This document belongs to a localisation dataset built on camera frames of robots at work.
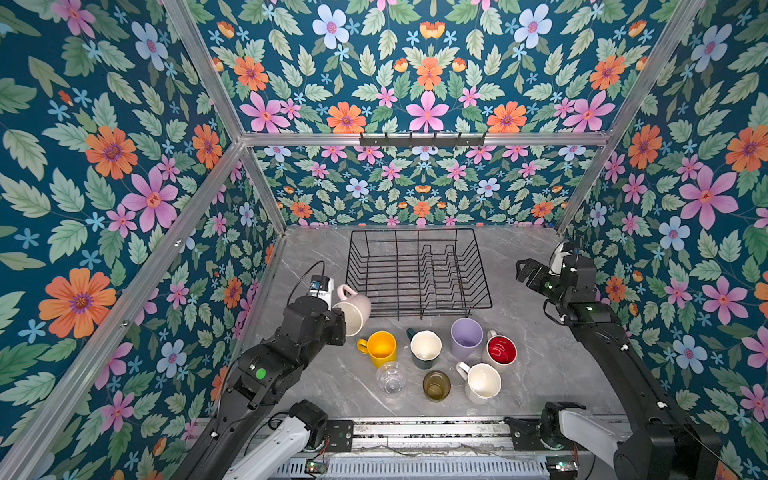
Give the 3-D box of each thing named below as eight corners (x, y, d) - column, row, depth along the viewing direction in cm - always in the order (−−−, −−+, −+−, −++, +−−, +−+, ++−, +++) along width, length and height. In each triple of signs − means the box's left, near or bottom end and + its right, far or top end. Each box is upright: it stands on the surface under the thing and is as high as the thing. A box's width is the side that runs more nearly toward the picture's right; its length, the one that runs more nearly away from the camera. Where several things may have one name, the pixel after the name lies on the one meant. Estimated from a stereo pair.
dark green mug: (406, 373, 86) (406, 360, 77) (406, 343, 91) (406, 327, 83) (440, 373, 86) (443, 360, 77) (438, 343, 91) (441, 327, 83)
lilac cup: (448, 362, 87) (452, 347, 78) (445, 335, 92) (449, 317, 83) (477, 362, 87) (485, 346, 77) (473, 335, 92) (480, 317, 83)
